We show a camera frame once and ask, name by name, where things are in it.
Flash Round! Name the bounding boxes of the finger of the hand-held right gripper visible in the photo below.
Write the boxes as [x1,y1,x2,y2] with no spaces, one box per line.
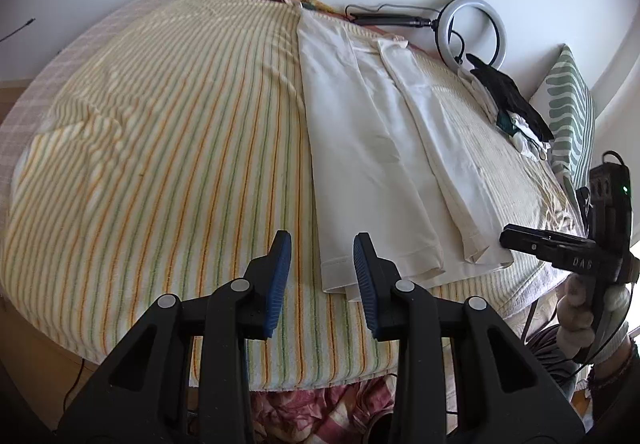
[499,224,568,259]

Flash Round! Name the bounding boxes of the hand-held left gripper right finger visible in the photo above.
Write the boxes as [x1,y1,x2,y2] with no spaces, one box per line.
[352,232,587,444]

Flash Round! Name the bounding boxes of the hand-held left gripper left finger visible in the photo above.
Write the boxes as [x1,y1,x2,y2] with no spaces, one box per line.
[56,230,293,444]

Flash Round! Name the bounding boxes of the white shirt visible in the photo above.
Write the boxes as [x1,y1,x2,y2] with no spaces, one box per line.
[296,8,515,295]

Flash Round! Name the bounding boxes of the person's right forearm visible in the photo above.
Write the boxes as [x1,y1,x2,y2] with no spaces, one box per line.
[586,330,640,407]

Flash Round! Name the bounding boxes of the pile of dark clothes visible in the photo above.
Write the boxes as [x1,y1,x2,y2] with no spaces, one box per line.
[457,52,556,162]

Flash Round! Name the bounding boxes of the person's right hand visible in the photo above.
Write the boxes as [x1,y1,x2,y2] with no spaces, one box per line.
[556,273,632,361]

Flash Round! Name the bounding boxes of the person's grey trouser leg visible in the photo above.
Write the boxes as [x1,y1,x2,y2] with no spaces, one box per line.
[527,324,593,402]

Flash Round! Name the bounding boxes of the green patterned pillow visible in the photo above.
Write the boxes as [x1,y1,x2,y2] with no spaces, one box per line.
[527,44,597,189]

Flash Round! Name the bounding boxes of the red plaid cloth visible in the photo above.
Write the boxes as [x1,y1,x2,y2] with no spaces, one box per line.
[249,376,398,444]

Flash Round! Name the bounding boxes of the yellow striped towel blanket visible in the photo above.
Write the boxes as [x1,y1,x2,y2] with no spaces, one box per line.
[0,0,588,387]

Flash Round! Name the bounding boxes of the white ring light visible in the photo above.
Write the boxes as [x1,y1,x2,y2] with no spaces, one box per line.
[432,0,507,73]

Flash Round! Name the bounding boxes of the wooden bed frame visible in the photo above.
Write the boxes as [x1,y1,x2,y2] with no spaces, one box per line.
[0,296,108,430]

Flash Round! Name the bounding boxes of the black ring light stand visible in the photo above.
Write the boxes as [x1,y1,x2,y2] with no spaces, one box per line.
[345,2,442,29]

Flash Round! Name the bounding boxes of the thin black cable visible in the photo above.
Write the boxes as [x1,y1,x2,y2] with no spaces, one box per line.
[0,18,37,43]

